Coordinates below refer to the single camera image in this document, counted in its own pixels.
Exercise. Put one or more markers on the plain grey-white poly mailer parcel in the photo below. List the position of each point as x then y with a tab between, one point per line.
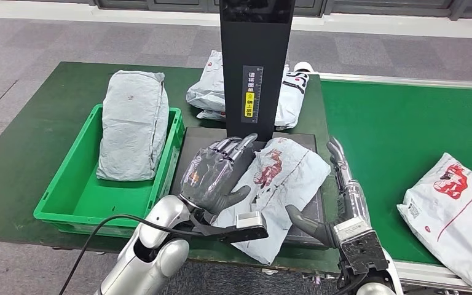
132	122

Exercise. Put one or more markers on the white cylindrical roll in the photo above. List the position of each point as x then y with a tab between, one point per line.
303	66

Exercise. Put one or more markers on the black scanner machine platform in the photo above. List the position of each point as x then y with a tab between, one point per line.
191	142

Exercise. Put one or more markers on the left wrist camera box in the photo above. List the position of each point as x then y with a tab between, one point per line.
248	228

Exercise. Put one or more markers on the green plastic crate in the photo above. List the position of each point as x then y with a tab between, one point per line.
85	199

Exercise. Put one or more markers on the white parcel bold black letters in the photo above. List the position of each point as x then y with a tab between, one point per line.
294	102

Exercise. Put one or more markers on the white parcel red print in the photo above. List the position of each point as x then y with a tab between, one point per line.
285	183

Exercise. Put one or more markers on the smooth white parcel red logo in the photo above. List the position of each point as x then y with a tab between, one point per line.
456	228

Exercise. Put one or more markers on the grey-white parcel small red dot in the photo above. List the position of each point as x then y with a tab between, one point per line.
208	88

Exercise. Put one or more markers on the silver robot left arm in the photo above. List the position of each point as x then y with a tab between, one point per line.
154	252

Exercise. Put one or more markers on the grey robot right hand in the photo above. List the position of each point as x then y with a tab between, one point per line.
352	203

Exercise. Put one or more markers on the aluminium conveyor frame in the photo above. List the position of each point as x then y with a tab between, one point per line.
415	270

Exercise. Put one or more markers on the flat pale grey parcel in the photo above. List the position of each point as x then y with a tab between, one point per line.
213	115

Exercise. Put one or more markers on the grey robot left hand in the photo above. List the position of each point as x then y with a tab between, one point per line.
207	179

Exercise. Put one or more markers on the black scanner machine column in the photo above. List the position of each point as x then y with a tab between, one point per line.
256	40

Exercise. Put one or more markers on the green conveyor belt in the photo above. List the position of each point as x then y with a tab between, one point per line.
390	130

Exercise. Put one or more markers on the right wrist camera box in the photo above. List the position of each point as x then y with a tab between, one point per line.
362	248

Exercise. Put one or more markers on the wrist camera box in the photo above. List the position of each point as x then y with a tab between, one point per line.
248	228
362	248

